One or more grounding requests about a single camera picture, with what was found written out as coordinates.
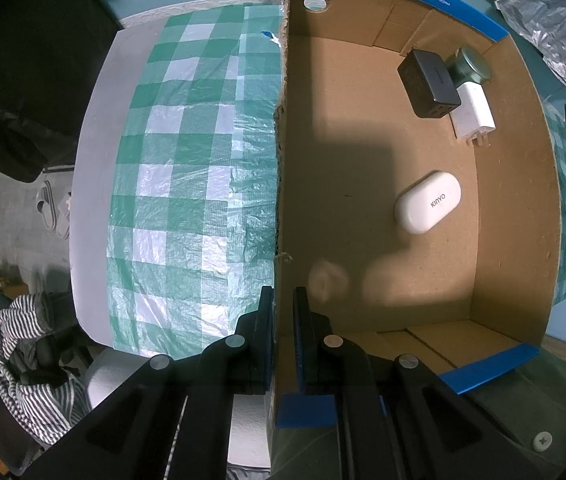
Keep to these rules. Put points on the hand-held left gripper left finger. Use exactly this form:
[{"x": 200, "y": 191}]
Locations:
[{"x": 265, "y": 320}]

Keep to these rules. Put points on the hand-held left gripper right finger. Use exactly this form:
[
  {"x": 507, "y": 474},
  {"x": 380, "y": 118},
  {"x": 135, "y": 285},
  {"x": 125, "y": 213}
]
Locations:
[{"x": 302, "y": 325}]

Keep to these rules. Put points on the white charger plug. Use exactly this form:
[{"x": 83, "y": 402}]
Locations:
[{"x": 475, "y": 112}]

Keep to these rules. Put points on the green round tin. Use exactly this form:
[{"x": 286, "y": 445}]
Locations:
[{"x": 470, "y": 65}]

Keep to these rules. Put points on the brown cardboard box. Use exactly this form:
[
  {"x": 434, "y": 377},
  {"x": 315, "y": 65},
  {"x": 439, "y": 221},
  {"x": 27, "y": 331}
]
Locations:
[{"x": 353, "y": 170}]

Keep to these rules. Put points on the black power adapter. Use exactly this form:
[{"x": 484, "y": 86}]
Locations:
[{"x": 428, "y": 82}]

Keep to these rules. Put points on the white oval case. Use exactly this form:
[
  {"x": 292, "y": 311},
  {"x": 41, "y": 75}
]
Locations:
[{"x": 428, "y": 202}]

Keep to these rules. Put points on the silver foil bag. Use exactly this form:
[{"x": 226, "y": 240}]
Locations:
[{"x": 553, "y": 25}]

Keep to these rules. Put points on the green white checked tablecloth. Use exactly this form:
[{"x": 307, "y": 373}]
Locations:
[{"x": 188, "y": 200}]

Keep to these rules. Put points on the white slipper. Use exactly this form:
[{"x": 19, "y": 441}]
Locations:
[{"x": 47, "y": 207}]

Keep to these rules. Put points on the striped grey white cloth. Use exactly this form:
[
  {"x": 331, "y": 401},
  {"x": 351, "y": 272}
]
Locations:
[{"x": 13, "y": 340}]

